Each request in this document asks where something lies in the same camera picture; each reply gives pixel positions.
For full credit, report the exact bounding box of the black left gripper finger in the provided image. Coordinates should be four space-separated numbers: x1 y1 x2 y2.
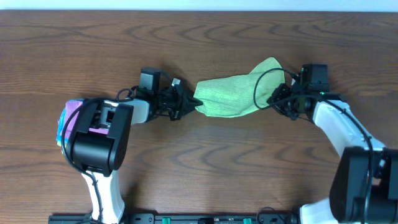
180 91 203 108
174 106 195 120

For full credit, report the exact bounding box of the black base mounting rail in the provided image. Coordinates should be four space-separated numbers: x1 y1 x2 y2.
48 212 301 224

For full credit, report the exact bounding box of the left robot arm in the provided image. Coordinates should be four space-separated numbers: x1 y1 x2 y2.
57 67 202 223

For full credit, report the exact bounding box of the blue folded cloth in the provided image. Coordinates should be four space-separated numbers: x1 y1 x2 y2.
56 100 79 142

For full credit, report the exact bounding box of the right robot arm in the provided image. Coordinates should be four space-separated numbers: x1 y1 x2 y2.
267 64 397 223

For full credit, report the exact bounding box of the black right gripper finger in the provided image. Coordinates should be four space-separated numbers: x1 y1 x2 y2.
275 104 300 121
267 83 292 108

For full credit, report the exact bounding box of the green microfiber cloth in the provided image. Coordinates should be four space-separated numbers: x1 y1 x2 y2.
194 57 285 118

